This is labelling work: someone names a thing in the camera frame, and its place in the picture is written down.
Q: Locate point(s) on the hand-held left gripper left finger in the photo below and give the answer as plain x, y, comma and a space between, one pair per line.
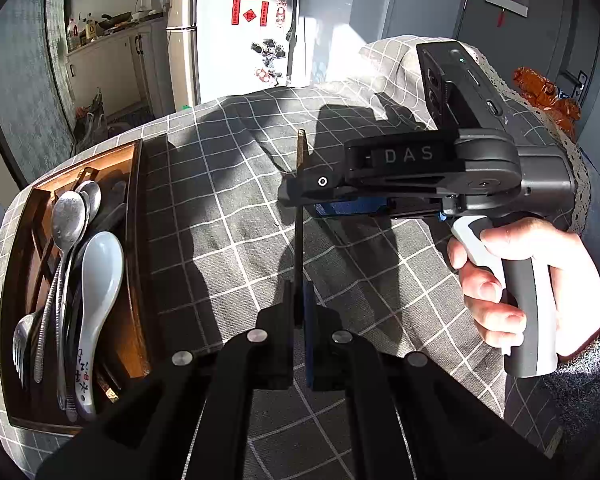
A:
279, 345

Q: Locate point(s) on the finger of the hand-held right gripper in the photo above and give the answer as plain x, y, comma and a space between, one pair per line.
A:
350, 207
330, 187

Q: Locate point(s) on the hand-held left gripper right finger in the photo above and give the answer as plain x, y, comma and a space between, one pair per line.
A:
309, 340

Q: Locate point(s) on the wooden cutlery tray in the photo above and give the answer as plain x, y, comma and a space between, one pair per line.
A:
130, 280

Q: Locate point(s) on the white ceramic spoon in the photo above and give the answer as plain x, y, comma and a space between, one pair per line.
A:
100, 270

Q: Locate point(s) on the metal spoon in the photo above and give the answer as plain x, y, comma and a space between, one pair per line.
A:
69, 217
91, 195

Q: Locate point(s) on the metal fork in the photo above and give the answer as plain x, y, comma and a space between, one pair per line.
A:
22, 335

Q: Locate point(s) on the person's right forearm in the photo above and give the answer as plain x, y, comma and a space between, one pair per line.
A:
590, 390

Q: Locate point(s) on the person's right hand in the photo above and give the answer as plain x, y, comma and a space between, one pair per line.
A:
575, 280

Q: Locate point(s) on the orange plastic bag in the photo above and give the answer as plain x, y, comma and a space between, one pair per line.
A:
545, 95

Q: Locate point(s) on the grey checked tablecloth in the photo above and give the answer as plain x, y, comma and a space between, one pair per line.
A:
220, 240

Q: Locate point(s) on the red white fridge magnet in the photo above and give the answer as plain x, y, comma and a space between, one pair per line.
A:
267, 75

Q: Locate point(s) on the red knot tassel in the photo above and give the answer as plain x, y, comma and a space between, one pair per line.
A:
502, 19

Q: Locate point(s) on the black white fridge magnets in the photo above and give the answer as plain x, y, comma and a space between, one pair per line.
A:
267, 49

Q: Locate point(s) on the white refrigerator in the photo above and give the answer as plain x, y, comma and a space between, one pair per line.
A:
215, 60

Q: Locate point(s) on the grey door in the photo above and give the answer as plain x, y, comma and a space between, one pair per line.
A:
430, 0

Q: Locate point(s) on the red strip sticker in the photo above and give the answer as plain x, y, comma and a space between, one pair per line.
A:
233, 11
265, 13

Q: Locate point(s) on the red diamond sticker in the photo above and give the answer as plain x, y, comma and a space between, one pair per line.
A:
250, 14

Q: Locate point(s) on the cream kitchen cabinet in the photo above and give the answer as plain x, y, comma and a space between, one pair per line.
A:
115, 70

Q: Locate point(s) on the plastic bag with greens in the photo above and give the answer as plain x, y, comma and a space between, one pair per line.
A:
91, 117

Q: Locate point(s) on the dark cooking pan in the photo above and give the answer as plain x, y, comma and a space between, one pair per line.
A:
116, 20

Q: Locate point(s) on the countertop condiment bottles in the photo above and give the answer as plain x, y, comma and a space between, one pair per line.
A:
82, 32

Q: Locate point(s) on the patterned glass sliding door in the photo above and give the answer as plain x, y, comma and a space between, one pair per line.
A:
25, 70

